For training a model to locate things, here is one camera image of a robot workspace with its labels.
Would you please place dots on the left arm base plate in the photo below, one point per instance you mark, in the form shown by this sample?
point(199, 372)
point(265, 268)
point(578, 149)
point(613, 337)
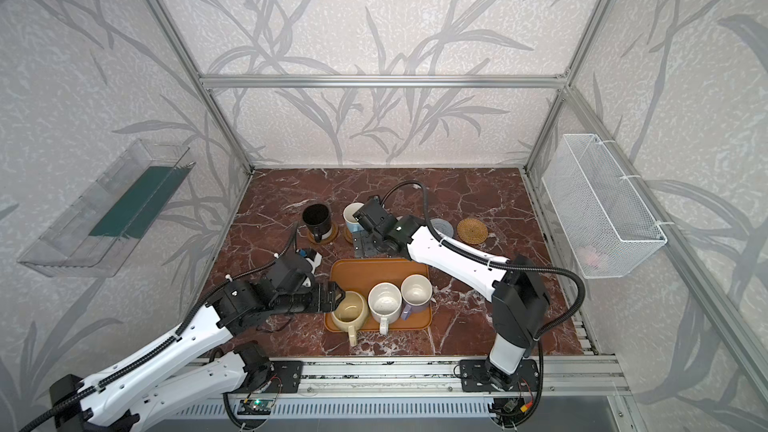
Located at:
point(277, 377)

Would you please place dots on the rattan wicker coaster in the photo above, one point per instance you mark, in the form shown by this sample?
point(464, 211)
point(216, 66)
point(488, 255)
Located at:
point(472, 231)

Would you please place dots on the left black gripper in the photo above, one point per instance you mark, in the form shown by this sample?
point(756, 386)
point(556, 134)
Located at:
point(324, 298)

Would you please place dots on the orange wooden tray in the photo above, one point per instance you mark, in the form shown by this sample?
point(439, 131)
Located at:
point(361, 275)

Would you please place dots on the white wire mesh basket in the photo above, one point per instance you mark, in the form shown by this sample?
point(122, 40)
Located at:
point(608, 226)

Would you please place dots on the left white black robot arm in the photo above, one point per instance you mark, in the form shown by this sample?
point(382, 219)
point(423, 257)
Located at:
point(150, 385)

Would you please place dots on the purple white mug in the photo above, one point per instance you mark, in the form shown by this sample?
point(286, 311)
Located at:
point(416, 291)

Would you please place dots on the aluminium front rail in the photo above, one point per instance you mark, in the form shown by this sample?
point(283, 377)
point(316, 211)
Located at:
point(438, 376)

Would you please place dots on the light blue mug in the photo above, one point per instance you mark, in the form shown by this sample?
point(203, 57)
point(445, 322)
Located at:
point(352, 223)

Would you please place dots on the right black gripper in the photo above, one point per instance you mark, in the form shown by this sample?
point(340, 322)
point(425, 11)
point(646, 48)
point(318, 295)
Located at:
point(366, 240)

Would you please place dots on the left brown wooden coaster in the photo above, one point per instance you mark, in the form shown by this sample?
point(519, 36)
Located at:
point(327, 238)

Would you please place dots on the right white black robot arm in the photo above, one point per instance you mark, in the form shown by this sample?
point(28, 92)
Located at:
point(514, 287)

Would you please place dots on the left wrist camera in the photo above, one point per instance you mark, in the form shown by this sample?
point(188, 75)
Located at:
point(310, 260)

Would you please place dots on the clear plastic wall bin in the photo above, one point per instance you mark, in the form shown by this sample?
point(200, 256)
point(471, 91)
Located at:
point(97, 233)

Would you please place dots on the beige yellow mug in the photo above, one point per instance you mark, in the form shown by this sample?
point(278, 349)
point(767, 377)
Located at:
point(350, 315)

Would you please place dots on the grey blue woven coaster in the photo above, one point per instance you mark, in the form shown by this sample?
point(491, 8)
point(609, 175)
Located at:
point(443, 227)

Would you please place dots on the right wiring connector board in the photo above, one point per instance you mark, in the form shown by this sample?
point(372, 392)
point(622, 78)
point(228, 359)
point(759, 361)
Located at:
point(512, 408)

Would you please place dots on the aluminium cage frame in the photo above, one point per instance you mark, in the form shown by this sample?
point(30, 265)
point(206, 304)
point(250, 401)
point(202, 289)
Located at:
point(744, 346)

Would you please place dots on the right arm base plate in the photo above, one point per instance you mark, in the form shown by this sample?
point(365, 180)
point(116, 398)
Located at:
point(481, 376)

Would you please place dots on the green circuit board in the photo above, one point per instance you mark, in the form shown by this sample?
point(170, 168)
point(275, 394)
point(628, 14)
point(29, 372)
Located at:
point(255, 407)

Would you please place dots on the black mug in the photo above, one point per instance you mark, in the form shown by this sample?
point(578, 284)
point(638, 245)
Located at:
point(317, 218)

